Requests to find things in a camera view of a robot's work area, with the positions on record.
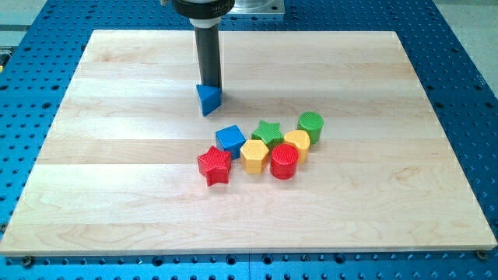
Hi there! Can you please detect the red cylinder block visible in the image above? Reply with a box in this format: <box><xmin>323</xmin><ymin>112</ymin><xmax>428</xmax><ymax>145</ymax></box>
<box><xmin>270</xmin><ymin>144</ymin><xmax>299</xmax><ymax>180</ymax></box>

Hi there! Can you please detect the green cylinder block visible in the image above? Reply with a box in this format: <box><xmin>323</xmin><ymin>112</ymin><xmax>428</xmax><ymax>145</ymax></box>
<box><xmin>297</xmin><ymin>111</ymin><xmax>324</xmax><ymax>145</ymax></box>

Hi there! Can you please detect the silver metal mounting plate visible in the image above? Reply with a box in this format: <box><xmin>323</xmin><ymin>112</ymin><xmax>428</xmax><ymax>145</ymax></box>
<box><xmin>229</xmin><ymin>0</ymin><xmax>286</xmax><ymax>16</ymax></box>

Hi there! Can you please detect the blue triangle block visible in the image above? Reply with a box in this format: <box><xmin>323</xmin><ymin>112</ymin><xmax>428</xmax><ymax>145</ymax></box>
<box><xmin>196</xmin><ymin>85</ymin><xmax>222</xmax><ymax>117</ymax></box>

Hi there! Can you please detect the red star block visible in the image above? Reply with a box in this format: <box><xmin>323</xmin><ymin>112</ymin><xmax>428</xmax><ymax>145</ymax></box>
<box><xmin>197</xmin><ymin>145</ymin><xmax>232</xmax><ymax>187</ymax></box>

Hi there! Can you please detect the light wooden board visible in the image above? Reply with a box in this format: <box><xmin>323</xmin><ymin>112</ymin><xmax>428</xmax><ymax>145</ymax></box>
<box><xmin>1</xmin><ymin>30</ymin><xmax>496</xmax><ymax>257</ymax></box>

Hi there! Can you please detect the blue cube block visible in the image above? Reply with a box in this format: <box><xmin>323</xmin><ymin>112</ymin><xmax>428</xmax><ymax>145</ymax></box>
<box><xmin>215</xmin><ymin>125</ymin><xmax>246</xmax><ymax>159</ymax></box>

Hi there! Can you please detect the green star block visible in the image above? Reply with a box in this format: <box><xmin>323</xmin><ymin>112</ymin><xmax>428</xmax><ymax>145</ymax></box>
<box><xmin>251</xmin><ymin>120</ymin><xmax>284</xmax><ymax>151</ymax></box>

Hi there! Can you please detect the yellow heart block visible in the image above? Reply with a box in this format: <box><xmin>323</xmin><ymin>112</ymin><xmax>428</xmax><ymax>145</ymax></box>
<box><xmin>284</xmin><ymin>130</ymin><xmax>310</xmax><ymax>163</ymax></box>

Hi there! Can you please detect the yellow hexagon block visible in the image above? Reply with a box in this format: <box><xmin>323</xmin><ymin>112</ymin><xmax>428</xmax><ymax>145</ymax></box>
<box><xmin>240</xmin><ymin>140</ymin><xmax>269</xmax><ymax>174</ymax></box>

